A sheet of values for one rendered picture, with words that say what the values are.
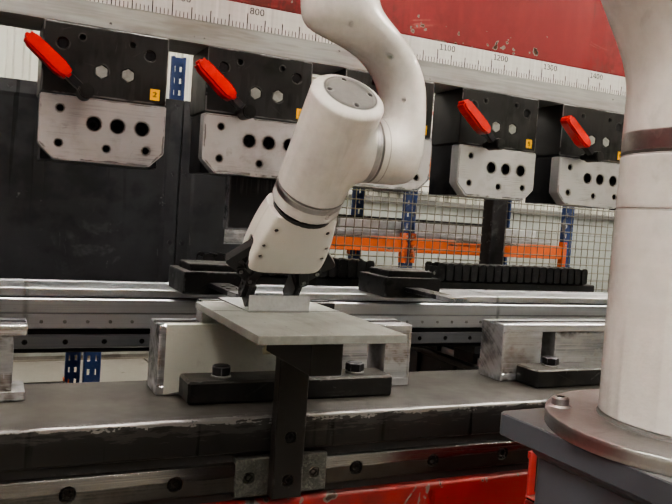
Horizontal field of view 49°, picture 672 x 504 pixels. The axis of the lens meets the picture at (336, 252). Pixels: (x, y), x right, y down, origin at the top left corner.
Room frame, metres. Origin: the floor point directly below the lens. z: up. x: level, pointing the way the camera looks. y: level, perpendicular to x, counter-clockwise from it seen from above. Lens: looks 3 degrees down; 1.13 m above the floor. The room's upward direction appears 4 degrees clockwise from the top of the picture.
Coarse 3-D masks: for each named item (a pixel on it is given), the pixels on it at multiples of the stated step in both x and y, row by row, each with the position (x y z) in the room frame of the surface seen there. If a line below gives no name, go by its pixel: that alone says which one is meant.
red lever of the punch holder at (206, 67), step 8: (200, 64) 0.93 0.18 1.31; (208, 64) 0.93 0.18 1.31; (200, 72) 0.94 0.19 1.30; (208, 72) 0.93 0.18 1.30; (216, 72) 0.94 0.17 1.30; (208, 80) 0.94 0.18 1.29; (216, 80) 0.94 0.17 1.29; (224, 80) 0.94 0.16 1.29; (216, 88) 0.94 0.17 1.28; (224, 88) 0.94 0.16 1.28; (232, 88) 0.95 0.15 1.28; (224, 96) 0.95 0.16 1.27; (232, 96) 0.95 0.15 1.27; (240, 104) 0.96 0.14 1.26; (240, 112) 0.96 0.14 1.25; (248, 112) 0.95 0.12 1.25
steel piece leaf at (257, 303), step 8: (256, 296) 0.93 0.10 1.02; (264, 296) 0.94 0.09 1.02; (272, 296) 0.94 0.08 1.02; (280, 296) 0.95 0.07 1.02; (288, 296) 0.95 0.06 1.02; (296, 296) 0.96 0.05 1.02; (304, 296) 0.96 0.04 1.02; (232, 304) 0.98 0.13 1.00; (240, 304) 0.98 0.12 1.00; (248, 304) 0.93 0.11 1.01; (256, 304) 0.93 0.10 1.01; (264, 304) 0.94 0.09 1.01; (272, 304) 0.94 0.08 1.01; (280, 304) 0.95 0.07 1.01; (288, 304) 0.95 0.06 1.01; (296, 304) 0.96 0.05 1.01; (304, 304) 0.96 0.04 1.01
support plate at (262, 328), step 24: (216, 312) 0.91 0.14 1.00; (240, 312) 0.92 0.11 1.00; (264, 312) 0.94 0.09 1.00; (288, 312) 0.95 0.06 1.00; (312, 312) 0.97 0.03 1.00; (336, 312) 0.99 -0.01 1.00; (264, 336) 0.76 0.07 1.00; (288, 336) 0.77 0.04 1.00; (312, 336) 0.79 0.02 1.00; (336, 336) 0.80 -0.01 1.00; (360, 336) 0.81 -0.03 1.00; (384, 336) 0.82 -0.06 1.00
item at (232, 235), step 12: (228, 180) 1.03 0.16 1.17; (240, 180) 1.03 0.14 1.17; (252, 180) 1.04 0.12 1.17; (264, 180) 1.04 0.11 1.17; (228, 192) 1.02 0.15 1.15; (240, 192) 1.03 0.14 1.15; (252, 192) 1.04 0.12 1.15; (264, 192) 1.04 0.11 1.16; (228, 204) 1.02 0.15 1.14; (240, 204) 1.03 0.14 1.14; (252, 204) 1.04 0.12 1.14; (228, 216) 1.02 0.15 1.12; (240, 216) 1.03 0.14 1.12; (252, 216) 1.04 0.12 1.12; (228, 228) 1.02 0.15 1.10; (240, 228) 1.03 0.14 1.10; (228, 240) 1.03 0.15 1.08; (240, 240) 1.04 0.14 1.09
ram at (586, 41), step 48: (0, 0) 0.87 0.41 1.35; (48, 0) 0.89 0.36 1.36; (240, 0) 0.99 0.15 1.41; (288, 0) 1.02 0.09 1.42; (384, 0) 1.08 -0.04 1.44; (432, 0) 1.12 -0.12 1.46; (480, 0) 1.15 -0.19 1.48; (528, 0) 1.19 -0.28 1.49; (576, 0) 1.23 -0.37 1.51; (192, 48) 1.00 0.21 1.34; (240, 48) 0.99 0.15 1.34; (288, 48) 1.02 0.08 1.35; (336, 48) 1.05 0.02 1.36; (480, 48) 1.16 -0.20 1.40; (528, 48) 1.19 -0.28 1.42; (576, 48) 1.24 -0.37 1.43; (528, 96) 1.20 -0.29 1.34; (576, 96) 1.24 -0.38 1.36; (624, 96) 1.29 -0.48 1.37
